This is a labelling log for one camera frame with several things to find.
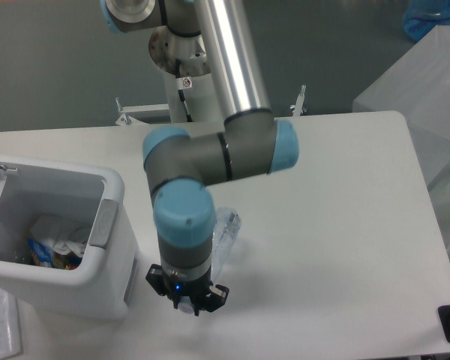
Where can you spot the white tray with plastic bag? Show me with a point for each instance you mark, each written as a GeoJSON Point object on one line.
{"type": "Point", "coordinates": [10, 332]}

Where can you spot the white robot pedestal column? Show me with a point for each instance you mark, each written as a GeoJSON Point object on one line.
{"type": "Point", "coordinates": [192, 99]}

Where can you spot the colourful trash inside can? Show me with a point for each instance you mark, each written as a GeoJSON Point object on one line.
{"type": "Point", "coordinates": [38, 254]}

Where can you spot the grey side table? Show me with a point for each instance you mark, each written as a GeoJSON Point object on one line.
{"type": "Point", "coordinates": [418, 87]}

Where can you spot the white paper wrapper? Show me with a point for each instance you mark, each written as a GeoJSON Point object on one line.
{"type": "Point", "coordinates": [61, 234]}

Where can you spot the blue water jug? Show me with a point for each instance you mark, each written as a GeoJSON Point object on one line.
{"type": "Point", "coordinates": [420, 17]}

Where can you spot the white open trash can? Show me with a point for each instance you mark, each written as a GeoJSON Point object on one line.
{"type": "Point", "coordinates": [100, 286]}

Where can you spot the white pedestal base bracket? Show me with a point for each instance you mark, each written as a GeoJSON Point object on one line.
{"type": "Point", "coordinates": [142, 114]}

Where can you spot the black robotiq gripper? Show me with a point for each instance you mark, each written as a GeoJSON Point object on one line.
{"type": "Point", "coordinates": [203, 295]}

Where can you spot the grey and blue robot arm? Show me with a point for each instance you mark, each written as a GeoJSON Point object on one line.
{"type": "Point", "coordinates": [180, 167]}

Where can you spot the crushed clear plastic bottle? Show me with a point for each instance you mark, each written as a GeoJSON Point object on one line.
{"type": "Point", "coordinates": [212, 253]}

